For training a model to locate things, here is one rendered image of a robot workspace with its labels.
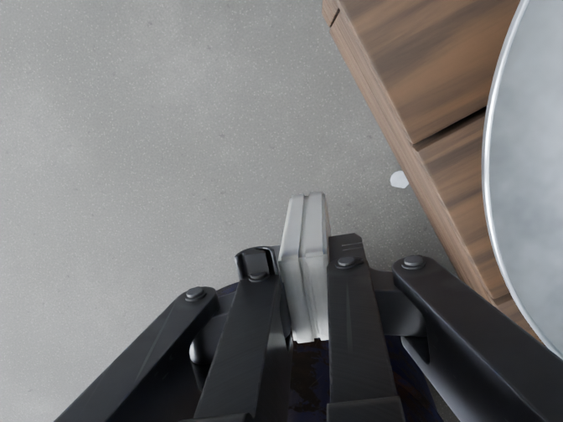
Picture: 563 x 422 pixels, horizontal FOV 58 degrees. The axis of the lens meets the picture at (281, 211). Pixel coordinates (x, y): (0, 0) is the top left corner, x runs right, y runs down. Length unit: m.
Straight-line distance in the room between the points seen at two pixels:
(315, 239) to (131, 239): 0.54
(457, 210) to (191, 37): 0.42
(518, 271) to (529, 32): 0.10
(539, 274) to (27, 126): 0.59
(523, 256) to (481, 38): 0.10
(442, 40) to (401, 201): 0.40
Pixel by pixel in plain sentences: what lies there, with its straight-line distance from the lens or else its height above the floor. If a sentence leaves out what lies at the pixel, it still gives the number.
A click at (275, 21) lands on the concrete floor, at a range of 0.60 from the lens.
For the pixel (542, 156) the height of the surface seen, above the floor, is 0.39.
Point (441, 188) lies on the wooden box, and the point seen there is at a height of 0.35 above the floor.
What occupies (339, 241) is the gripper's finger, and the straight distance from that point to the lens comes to 0.18.
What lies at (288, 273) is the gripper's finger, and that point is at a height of 0.46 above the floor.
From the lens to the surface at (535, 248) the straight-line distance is 0.25.
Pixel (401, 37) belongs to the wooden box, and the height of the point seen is 0.35.
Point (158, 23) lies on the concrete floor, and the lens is 0.63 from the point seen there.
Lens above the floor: 0.60
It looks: 72 degrees down
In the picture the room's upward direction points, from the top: 167 degrees counter-clockwise
